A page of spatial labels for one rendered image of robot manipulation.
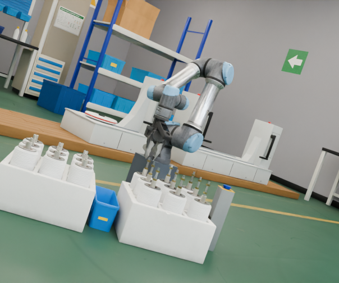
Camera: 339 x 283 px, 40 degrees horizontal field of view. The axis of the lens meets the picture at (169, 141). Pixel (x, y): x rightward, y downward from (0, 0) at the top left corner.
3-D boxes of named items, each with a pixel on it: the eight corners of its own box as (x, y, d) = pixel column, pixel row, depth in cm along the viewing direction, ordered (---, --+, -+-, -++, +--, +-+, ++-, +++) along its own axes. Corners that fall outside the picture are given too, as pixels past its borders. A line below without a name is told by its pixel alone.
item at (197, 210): (174, 234, 211) (187, 196, 209) (189, 236, 217) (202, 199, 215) (187, 243, 203) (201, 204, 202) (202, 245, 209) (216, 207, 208)
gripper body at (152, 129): (155, 140, 232) (163, 117, 231) (164, 144, 225) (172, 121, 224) (142, 136, 228) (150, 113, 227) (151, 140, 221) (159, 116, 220)
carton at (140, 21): (96, 21, 722) (106, -11, 718) (129, 36, 772) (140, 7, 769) (117, 24, 684) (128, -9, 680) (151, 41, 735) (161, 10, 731)
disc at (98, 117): (78, 111, 427) (79, 106, 427) (105, 119, 448) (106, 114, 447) (95, 119, 405) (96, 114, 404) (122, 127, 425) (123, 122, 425)
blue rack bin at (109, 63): (84, 62, 724) (88, 49, 722) (104, 69, 750) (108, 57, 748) (101, 67, 688) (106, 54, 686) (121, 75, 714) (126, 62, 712)
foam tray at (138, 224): (110, 214, 233) (122, 180, 232) (182, 234, 243) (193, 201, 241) (118, 242, 195) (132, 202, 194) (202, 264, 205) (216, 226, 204)
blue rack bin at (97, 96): (74, 95, 726) (78, 82, 725) (94, 101, 752) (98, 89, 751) (91, 103, 690) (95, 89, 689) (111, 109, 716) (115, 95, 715)
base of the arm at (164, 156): (138, 153, 261) (144, 136, 260) (158, 158, 271) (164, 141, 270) (154, 161, 250) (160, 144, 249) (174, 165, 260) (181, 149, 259)
